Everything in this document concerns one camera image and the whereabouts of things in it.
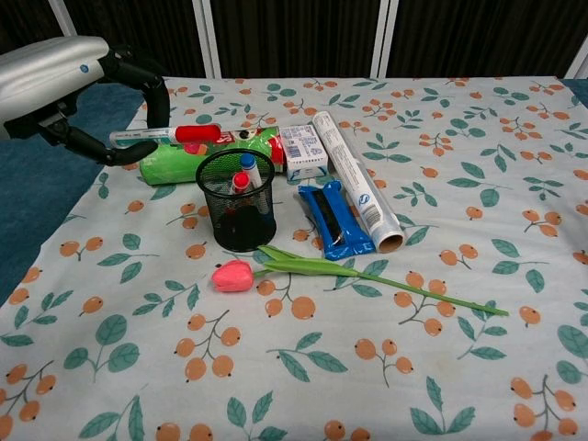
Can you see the long white tube box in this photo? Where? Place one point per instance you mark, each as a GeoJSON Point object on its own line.
{"type": "Point", "coordinates": [356, 184]}

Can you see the black mesh pen holder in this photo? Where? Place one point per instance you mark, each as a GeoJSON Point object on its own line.
{"type": "Point", "coordinates": [239, 220]}

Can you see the white partition post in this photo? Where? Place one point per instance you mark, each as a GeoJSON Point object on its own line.
{"type": "Point", "coordinates": [62, 16]}
{"type": "Point", "coordinates": [206, 37]}
{"type": "Point", "coordinates": [578, 62]}
{"type": "Point", "coordinates": [383, 37]}

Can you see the blue cookie pack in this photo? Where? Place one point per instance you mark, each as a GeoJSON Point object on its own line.
{"type": "Point", "coordinates": [342, 229]}

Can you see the white blue printed carton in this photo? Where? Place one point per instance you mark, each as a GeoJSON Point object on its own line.
{"type": "Point", "coordinates": [303, 149]}

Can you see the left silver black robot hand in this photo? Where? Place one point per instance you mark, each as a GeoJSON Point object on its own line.
{"type": "Point", "coordinates": [41, 78]}

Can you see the pink artificial tulip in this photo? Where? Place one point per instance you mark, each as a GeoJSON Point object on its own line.
{"type": "Point", "coordinates": [232, 278]}

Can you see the floral tablecloth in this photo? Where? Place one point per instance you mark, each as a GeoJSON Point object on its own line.
{"type": "Point", "coordinates": [367, 358]}

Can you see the blue cap marker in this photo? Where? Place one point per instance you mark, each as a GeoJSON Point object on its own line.
{"type": "Point", "coordinates": [249, 165]}

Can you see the green chips can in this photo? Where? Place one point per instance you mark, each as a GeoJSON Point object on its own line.
{"type": "Point", "coordinates": [170, 167]}

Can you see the small red cap marker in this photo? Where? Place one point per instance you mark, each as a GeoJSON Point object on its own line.
{"type": "Point", "coordinates": [240, 181]}

